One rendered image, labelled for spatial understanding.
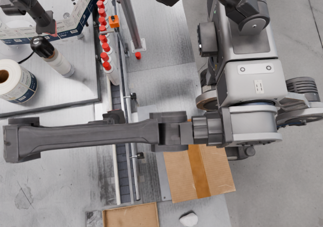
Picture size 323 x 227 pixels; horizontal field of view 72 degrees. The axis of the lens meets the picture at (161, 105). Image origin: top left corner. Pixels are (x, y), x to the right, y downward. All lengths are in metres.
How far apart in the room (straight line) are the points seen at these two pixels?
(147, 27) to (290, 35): 1.65
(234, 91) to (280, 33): 2.16
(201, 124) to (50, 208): 0.99
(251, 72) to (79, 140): 0.42
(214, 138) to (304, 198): 1.78
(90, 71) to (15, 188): 0.73
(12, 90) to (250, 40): 1.12
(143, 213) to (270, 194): 1.26
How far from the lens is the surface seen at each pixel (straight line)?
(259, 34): 0.62
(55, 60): 1.24
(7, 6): 1.02
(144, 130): 0.54
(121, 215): 1.22
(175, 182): 0.89
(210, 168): 0.90
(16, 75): 1.35
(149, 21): 1.50
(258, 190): 2.13
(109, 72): 1.12
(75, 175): 1.29
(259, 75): 0.56
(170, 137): 0.55
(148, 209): 1.19
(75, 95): 1.32
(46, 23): 1.04
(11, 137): 0.55
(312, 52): 2.68
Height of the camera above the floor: 2.01
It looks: 73 degrees down
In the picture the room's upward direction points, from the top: 11 degrees counter-clockwise
